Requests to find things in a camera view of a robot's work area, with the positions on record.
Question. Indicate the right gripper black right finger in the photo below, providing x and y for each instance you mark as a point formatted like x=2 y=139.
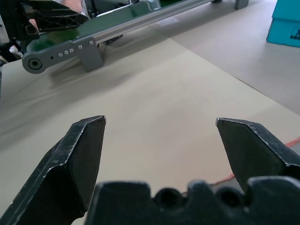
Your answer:
x=255 y=152

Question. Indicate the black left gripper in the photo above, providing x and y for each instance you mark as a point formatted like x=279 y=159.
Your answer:
x=23 y=21

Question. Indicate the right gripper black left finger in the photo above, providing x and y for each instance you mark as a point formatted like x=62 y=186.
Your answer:
x=70 y=164

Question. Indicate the teal cardboard shoebox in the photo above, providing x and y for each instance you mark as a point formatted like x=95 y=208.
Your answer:
x=286 y=28

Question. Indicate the grey conveyor with green belt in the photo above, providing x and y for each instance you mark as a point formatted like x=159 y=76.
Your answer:
x=90 y=57

